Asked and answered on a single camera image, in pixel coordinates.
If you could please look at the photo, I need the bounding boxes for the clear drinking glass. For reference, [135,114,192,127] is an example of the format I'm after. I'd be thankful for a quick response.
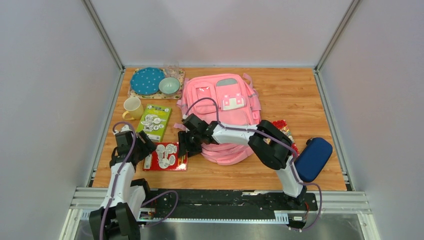
[163,60,180,79]

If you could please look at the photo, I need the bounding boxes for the light green bowl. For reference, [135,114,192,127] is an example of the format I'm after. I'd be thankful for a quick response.
[158,77,181,96]

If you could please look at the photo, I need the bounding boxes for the red colourful treehouse book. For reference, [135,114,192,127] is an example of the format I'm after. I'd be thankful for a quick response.
[264,119,300,156]

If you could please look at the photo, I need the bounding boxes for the blue dotted plate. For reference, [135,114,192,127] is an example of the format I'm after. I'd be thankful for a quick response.
[130,67,165,96]

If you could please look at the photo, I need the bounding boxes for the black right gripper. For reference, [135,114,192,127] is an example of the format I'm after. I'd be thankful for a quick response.
[177,130,203,159]

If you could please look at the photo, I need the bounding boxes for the green comic book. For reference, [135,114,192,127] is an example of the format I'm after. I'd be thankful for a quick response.
[136,104,172,142]

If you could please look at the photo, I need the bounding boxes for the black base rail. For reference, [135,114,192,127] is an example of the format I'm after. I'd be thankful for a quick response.
[136,188,320,229]

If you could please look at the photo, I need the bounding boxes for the red comic book white bubbles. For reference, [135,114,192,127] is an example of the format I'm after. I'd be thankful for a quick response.
[142,142,188,172]

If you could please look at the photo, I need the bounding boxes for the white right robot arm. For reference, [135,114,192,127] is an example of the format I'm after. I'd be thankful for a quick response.
[181,113,307,210]

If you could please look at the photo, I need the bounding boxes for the floral tray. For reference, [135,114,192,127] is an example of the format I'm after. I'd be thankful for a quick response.
[127,68,186,100]

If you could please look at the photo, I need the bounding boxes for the blue zip pencil case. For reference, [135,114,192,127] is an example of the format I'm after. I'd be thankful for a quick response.
[294,137,333,183]

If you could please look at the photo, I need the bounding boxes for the yellow mug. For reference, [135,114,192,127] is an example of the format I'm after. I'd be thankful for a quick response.
[122,97,144,121]

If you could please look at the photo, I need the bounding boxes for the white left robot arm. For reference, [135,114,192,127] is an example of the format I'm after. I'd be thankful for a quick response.
[89,130,156,240]

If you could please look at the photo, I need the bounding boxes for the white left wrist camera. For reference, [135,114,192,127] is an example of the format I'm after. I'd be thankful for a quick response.
[113,124,127,136]

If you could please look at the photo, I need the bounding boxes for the pink backpack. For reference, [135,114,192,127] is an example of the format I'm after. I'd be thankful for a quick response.
[172,72,263,166]

